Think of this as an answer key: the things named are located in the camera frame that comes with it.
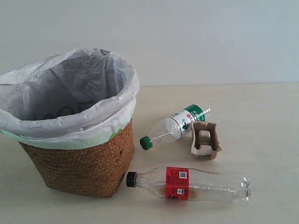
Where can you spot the brown cardboard pulp tray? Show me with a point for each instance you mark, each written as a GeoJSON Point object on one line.
{"type": "Point", "coordinates": [205, 140]}

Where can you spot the clear bottle red label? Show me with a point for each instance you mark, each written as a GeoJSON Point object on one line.
{"type": "Point", "coordinates": [190, 184]}

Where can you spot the clear bottle green label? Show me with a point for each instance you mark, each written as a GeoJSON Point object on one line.
{"type": "Point", "coordinates": [174, 127]}

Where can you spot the woven brown basket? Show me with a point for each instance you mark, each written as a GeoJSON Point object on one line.
{"type": "Point", "coordinates": [95, 171]}

